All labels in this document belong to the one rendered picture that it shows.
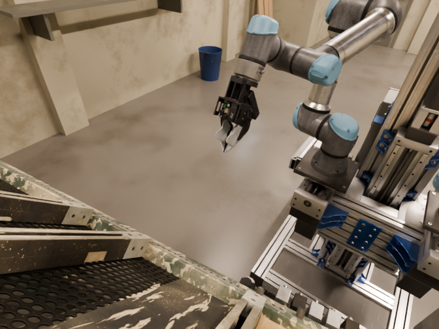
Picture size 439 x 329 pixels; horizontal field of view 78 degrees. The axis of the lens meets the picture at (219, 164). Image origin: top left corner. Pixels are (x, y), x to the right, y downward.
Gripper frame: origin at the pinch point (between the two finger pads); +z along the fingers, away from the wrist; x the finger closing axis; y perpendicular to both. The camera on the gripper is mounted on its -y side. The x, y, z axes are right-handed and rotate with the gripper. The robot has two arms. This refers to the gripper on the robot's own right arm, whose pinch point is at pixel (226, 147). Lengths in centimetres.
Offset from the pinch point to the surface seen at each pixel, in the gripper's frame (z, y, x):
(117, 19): -49, -157, -265
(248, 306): 36.7, 6.0, 24.7
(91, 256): 36.8, 26.6, -15.4
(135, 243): 41.3, 8.3, -17.0
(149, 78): 6, -227, -265
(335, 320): 48, -28, 49
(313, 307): 48, -27, 41
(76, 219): 47, 11, -45
